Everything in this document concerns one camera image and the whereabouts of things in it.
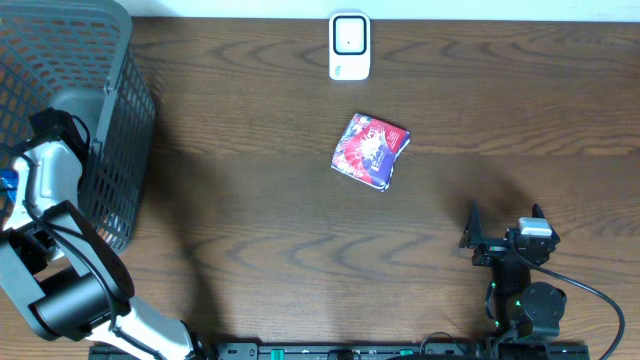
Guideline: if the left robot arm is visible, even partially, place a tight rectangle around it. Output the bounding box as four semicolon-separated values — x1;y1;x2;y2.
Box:
1;108;217;359

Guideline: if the blue Oreo cookie packet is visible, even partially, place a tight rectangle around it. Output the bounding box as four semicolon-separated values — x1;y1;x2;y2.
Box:
1;169;19;204

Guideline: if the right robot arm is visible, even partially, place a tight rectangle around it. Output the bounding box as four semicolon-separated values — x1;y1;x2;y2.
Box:
459;204;566;359

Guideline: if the right black cable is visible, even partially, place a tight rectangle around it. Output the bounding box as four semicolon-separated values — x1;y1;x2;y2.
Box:
509;239;627;360

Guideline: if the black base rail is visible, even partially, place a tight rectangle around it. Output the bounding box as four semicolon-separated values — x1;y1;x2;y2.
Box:
88;341;591;360

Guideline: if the grey plastic mesh basket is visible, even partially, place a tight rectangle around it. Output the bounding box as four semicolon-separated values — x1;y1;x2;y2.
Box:
1;0;155;253

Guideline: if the black cable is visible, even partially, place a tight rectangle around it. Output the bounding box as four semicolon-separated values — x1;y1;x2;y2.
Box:
9;114;166;360
509;239;627;360

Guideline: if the left black cable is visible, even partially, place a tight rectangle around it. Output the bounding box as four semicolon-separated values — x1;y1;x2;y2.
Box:
9;114;166;360

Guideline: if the red purple snack packet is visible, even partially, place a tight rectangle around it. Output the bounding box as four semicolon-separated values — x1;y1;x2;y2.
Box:
331;113;410;192

